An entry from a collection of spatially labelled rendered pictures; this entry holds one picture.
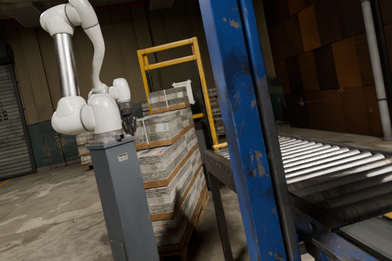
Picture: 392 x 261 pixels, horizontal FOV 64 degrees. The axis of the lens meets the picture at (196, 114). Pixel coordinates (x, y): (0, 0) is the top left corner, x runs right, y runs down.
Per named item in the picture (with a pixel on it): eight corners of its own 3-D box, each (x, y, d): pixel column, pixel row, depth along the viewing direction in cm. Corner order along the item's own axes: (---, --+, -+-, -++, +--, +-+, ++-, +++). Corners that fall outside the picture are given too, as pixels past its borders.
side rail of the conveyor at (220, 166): (205, 169, 202) (202, 151, 201) (213, 167, 203) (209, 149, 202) (338, 280, 70) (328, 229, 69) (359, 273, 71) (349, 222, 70)
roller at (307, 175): (269, 194, 113) (266, 181, 112) (380, 163, 121) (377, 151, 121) (275, 198, 108) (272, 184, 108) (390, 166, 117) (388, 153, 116)
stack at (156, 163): (133, 277, 219) (108, 161, 214) (171, 211, 333) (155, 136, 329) (186, 271, 212) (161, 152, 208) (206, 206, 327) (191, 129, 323)
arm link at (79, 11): (102, 19, 190) (82, 24, 193) (88, -11, 181) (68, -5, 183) (94, 26, 179) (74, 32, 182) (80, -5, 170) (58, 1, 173)
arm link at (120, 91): (134, 98, 215) (116, 102, 218) (129, 76, 215) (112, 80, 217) (127, 99, 205) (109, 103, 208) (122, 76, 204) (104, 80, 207)
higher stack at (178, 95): (171, 211, 333) (146, 93, 326) (177, 201, 362) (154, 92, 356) (206, 207, 326) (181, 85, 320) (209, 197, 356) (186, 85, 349)
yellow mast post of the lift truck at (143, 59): (165, 189, 388) (136, 50, 379) (167, 187, 397) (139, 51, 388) (172, 188, 387) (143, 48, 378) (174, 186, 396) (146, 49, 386)
